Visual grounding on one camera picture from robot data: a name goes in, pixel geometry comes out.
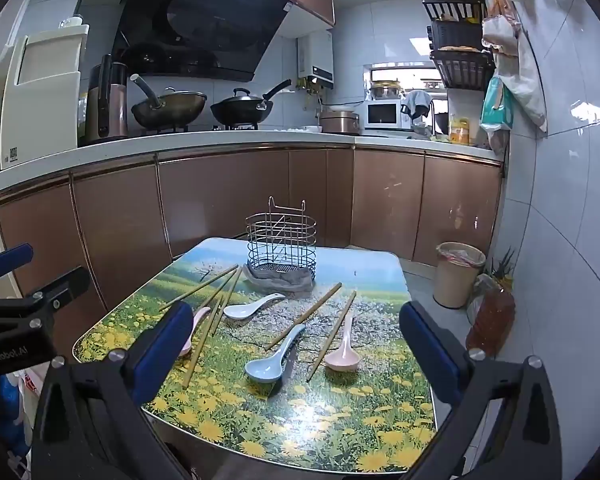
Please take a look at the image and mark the person's left hand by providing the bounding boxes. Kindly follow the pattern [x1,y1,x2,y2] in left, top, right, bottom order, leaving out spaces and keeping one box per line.
[0,366,48,466]

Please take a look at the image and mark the yellow bottle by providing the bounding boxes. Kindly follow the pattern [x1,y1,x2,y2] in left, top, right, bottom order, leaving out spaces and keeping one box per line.
[449,116,472,146]

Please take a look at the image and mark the steel wok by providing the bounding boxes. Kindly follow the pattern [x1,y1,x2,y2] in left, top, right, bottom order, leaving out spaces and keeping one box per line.
[130,74,208,130]

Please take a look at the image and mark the hanging white plastic bags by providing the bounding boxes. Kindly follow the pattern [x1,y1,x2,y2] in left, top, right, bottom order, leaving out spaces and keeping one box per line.
[481,0,549,134]

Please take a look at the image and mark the white countertop appliance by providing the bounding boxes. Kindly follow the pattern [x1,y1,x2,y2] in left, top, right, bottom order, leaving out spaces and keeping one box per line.
[0,24,90,171]

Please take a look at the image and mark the copper electric kettle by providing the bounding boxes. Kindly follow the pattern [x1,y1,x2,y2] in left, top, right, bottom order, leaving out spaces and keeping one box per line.
[85,54,129,143]

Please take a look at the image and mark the grey towel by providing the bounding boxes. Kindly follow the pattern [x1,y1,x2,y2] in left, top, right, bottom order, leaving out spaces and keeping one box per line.
[401,89,433,121]

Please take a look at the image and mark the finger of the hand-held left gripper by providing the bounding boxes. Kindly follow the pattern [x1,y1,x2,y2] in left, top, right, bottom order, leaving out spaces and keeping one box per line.
[0,266,91,329]
[0,243,34,296]

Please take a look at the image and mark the white microwave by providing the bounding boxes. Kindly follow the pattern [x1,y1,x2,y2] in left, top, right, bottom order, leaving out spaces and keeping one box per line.
[362,99,412,131]

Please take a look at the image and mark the steel pot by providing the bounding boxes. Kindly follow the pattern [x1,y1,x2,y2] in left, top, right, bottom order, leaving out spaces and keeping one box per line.
[370,80,403,101]

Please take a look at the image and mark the black range hood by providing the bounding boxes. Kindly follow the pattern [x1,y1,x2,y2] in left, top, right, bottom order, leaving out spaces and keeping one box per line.
[111,0,298,83]

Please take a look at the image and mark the metal wire utensil holder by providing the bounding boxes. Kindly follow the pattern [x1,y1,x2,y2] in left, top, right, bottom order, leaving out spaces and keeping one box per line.
[245,196,317,281]

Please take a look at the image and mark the teal tissue pack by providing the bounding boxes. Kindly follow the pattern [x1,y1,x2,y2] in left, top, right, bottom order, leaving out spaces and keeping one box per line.
[480,76,515,133]

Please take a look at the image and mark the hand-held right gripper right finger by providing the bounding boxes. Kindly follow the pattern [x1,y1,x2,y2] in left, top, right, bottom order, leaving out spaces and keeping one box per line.
[399,301,563,480]

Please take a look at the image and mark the black wok with lid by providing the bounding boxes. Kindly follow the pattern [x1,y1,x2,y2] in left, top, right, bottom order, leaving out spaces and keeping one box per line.
[210,79,292,126]

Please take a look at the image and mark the light blue soup spoon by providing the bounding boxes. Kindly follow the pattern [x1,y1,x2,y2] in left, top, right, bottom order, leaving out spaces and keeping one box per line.
[244,323,307,383]

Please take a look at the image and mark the white water heater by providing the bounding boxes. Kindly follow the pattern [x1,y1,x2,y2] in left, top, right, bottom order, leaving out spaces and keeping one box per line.
[296,30,335,85]

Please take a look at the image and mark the gas stove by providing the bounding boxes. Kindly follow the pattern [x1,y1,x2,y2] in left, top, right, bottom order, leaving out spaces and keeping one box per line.
[140,122,261,135]

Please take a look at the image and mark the black wall rack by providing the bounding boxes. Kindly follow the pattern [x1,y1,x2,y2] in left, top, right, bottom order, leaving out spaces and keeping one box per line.
[421,0,496,90]

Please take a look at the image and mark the white kitchen countertop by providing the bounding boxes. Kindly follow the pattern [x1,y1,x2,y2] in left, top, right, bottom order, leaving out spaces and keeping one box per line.
[0,127,506,198]

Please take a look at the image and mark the copper rice cooker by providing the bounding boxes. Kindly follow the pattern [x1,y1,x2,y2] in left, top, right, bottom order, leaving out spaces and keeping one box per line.
[319,105,363,136]

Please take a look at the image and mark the beige trash bin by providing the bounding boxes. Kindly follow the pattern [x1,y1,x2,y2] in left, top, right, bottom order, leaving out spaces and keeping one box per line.
[433,241,487,309]

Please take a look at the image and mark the green spiky leaves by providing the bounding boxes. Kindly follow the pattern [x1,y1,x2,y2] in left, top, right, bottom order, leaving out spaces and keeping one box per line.
[485,247,516,291]

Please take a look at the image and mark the pink soup spoon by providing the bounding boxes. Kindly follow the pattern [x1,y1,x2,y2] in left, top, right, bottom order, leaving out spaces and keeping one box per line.
[177,307,212,358]
[325,310,361,373]

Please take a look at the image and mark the grey cloth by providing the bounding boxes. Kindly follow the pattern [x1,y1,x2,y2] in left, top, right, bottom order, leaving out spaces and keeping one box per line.
[242,262,316,292]

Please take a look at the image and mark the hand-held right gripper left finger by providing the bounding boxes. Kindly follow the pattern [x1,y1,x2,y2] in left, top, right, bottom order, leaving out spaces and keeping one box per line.
[30,301,195,480]

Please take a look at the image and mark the white soup spoon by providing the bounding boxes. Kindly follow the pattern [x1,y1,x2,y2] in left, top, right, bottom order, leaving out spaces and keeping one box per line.
[222,292,287,321]

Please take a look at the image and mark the bag with orange contents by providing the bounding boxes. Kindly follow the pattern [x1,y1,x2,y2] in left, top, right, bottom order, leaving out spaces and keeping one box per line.
[465,285,516,358]

